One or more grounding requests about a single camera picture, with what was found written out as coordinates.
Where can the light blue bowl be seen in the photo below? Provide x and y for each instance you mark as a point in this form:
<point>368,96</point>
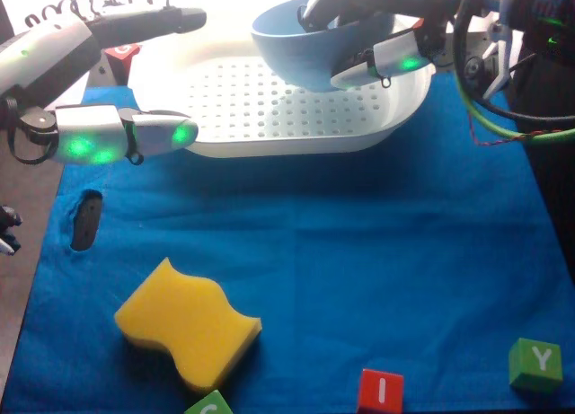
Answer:
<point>292,50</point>

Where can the yellow and green sponge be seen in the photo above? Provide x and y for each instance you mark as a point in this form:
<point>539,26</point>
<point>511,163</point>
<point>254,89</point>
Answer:
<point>188,319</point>

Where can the blue table cloth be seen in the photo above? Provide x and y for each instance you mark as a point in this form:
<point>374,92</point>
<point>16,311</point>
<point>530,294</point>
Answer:
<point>359,234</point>

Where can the white perforated plastic tray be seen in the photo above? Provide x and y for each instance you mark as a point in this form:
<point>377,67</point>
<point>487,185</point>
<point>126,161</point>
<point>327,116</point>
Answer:
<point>251,108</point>

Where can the red block letter I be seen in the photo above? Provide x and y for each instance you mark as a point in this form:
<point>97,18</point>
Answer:
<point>381,391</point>

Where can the red block letter G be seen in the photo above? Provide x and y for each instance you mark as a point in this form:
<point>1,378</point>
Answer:
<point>121,59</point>

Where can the green block letter C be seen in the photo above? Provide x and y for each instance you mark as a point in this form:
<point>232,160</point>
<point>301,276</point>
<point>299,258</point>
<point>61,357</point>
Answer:
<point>209,405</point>

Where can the green block letter Y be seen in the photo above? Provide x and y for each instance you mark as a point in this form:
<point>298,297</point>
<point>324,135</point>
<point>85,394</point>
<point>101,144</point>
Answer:
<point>536,364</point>

